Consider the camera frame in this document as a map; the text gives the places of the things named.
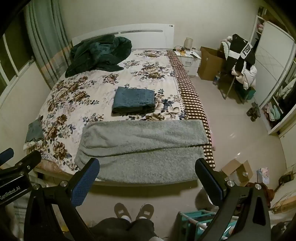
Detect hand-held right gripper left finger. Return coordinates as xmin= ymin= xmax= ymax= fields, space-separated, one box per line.
xmin=23 ymin=158 xmax=100 ymax=241

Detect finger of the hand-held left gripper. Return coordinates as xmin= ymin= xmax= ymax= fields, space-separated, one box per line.
xmin=0 ymin=148 xmax=14 ymax=165
xmin=13 ymin=151 xmax=41 ymax=175

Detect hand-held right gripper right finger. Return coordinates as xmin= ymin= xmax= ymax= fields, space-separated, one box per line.
xmin=195 ymin=158 xmax=271 ymax=241

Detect small grey folded cloth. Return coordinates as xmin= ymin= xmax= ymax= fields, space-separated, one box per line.
xmin=25 ymin=119 xmax=44 ymax=142

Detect small open cardboard box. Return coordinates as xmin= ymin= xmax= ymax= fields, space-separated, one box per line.
xmin=221 ymin=159 xmax=253 ymax=187

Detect teal rack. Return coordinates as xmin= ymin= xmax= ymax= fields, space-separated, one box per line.
xmin=177 ymin=210 xmax=232 ymax=241

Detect person's left slipper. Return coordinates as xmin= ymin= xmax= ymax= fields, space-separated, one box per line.
xmin=114 ymin=203 xmax=132 ymax=220

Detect person's slipper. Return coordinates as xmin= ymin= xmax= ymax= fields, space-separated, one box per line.
xmin=136 ymin=203 xmax=154 ymax=220
xmin=114 ymin=203 xmax=132 ymax=220

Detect pink and blue packet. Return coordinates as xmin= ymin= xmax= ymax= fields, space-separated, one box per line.
xmin=257 ymin=167 xmax=270 ymax=184

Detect person's legs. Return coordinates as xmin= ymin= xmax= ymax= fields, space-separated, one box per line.
xmin=89 ymin=217 xmax=155 ymax=241

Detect person's right slipper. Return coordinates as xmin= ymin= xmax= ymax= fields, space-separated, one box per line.
xmin=136 ymin=203 xmax=154 ymax=220

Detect pair of brown slippers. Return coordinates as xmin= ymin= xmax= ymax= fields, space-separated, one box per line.
xmin=246 ymin=102 xmax=262 ymax=121

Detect brown checked blanket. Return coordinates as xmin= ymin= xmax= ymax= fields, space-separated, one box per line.
xmin=166 ymin=50 xmax=216 ymax=168

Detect floral bed sheet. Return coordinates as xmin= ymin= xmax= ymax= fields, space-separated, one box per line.
xmin=23 ymin=49 xmax=189 ymax=172

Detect teal folded clothes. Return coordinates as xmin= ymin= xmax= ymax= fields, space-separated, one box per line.
xmin=269 ymin=105 xmax=284 ymax=121

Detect wooden chair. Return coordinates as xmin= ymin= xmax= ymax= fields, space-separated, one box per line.
xmin=218 ymin=70 xmax=245 ymax=102

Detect folded blue jeans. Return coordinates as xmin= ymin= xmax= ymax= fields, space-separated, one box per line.
xmin=112 ymin=87 xmax=156 ymax=114

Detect white framed window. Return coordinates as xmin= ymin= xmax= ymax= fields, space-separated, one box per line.
xmin=0 ymin=14 xmax=35 ymax=93

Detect green striped curtain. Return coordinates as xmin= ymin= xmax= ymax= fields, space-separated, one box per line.
xmin=24 ymin=0 xmax=72 ymax=91

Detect large brown cardboard box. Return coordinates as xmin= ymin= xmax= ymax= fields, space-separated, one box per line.
xmin=198 ymin=46 xmax=228 ymax=81

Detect white nightstand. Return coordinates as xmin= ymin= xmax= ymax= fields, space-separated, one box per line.
xmin=173 ymin=49 xmax=201 ymax=78

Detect dark green quilt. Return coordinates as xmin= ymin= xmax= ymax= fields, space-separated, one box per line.
xmin=65 ymin=36 xmax=132 ymax=78

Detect black and white jacket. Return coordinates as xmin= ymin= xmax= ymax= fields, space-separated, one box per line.
xmin=228 ymin=34 xmax=256 ymax=76

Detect white wardrobe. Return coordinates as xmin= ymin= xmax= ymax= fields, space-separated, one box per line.
xmin=248 ymin=7 xmax=296 ymax=136

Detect white bed headboard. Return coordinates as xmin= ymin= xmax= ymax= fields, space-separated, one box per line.
xmin=72 ymin=23 xmax=174 ymax=50

